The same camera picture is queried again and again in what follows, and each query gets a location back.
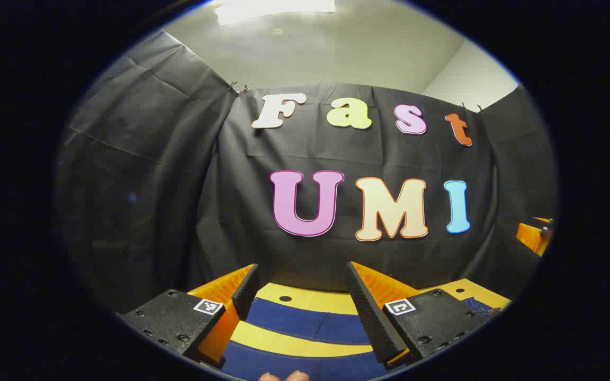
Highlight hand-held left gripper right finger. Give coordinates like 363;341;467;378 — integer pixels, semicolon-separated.
345;261;492;371

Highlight blue denim jeans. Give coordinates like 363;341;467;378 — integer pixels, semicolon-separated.
220;296;501;381

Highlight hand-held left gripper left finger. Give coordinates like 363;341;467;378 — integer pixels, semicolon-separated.
120;263;259;369

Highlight black backdrop cloth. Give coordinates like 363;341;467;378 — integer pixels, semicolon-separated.
53;30;559;313

